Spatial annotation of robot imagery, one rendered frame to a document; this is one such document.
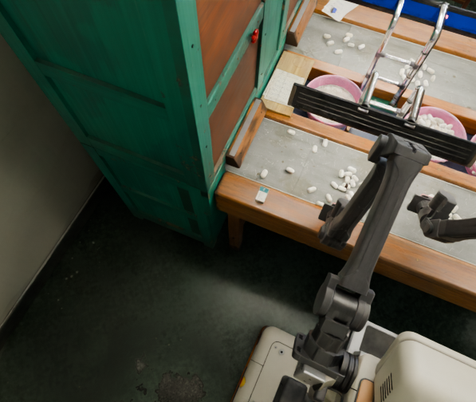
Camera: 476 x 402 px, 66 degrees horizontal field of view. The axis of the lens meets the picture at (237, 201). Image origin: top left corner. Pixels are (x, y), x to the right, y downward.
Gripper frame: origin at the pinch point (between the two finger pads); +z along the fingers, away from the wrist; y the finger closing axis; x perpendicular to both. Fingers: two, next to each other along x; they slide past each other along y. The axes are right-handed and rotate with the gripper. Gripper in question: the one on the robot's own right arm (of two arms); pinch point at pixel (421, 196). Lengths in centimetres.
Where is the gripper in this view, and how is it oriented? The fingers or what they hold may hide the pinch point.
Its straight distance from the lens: 153.4
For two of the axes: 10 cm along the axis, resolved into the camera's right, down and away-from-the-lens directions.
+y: -9.2, -3.7, 1.3
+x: -2.6, 8.3, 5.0
